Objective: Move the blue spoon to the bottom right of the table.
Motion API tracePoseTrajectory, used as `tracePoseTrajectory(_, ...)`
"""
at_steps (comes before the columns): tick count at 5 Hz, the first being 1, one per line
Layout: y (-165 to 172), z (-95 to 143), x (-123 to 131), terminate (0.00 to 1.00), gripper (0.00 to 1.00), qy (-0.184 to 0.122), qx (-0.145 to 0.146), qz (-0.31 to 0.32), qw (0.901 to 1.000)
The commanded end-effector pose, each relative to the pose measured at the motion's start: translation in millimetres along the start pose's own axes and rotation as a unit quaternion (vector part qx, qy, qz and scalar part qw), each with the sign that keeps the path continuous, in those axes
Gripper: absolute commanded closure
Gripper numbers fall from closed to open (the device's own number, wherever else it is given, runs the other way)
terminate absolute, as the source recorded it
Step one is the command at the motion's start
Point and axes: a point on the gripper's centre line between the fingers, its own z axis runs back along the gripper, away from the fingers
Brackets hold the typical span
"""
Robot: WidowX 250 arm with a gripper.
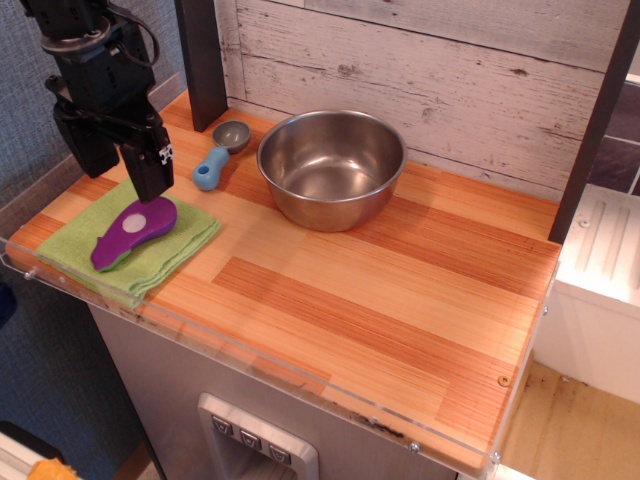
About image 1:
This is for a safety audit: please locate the purple toy eggplant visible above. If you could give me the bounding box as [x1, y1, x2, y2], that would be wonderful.
[90, 196, 178, 272]

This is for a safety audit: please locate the white ridged cabinet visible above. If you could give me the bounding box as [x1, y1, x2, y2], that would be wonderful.
[532, 73, 640, 405]

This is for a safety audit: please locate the silver dispenser panel with buttons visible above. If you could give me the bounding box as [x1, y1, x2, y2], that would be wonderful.
[198, 392, 320, 479]

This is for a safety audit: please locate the blue handled grey spoon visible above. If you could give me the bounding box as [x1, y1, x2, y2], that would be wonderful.
[192, 120, 252, 191]

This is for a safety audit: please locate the stainless steel bowl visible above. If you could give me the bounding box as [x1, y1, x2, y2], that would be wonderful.
[257, 110, 407, 232]

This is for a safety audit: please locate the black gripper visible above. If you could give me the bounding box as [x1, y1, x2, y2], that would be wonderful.
[44, 22, 174, 204]

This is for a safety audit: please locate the clear acrylic table guard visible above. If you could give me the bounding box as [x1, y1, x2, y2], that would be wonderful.
[7, 230, 560, 479]

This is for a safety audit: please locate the orange object bottom left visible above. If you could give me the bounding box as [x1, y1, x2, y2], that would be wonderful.
[27, 459, 79, 480]

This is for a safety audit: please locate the green folded cloth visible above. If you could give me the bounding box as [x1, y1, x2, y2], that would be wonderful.
[37, 180, 220, 307]

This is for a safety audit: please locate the dark right shelf post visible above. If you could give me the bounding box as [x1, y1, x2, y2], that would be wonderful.
[548, 0, 639, 244]

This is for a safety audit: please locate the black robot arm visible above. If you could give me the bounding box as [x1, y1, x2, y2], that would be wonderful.
[23, 1, 174, 204]

